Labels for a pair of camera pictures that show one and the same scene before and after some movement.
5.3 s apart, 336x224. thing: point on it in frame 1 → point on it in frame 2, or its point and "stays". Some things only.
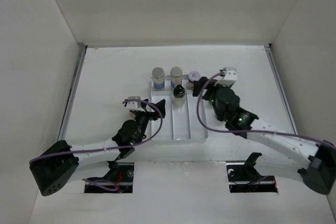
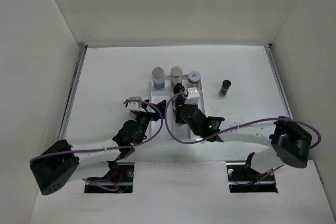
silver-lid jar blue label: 176,73 stays
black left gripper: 152,115 stays
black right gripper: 210,87 → 178,117
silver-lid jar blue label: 158,76 stays
